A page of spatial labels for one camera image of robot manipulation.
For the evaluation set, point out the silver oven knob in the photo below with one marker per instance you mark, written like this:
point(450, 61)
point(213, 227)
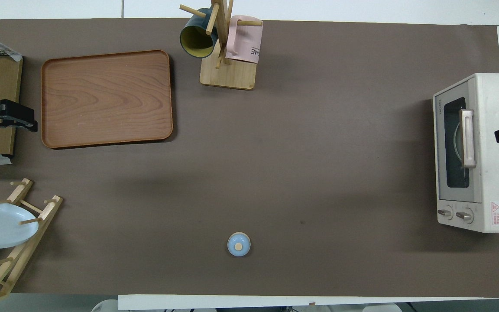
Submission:
point(465, 215)
point(445, 212)

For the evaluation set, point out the wooden serving tray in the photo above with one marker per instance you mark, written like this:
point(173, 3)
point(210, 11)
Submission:
point(106, 99)

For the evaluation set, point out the wooden dish rack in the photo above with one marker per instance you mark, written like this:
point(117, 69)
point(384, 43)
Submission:
point(24, 251)

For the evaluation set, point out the dark green mug yellow inside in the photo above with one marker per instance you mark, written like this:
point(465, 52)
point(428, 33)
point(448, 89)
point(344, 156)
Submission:
point(195, 41)

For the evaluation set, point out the white round object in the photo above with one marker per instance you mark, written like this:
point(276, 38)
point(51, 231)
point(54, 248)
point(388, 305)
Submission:
point(104, 306)

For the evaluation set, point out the wooden mug tree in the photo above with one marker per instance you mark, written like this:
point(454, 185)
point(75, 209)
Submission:
point(228, 76)

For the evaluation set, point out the brown table mat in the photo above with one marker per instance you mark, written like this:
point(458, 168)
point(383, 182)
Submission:
point(275, 151)

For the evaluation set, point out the pink mug with print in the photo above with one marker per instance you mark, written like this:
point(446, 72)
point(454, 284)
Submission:
point(245, 43)

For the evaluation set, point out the blue jar with wooden knob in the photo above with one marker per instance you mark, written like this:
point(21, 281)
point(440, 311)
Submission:
point(238, 245)

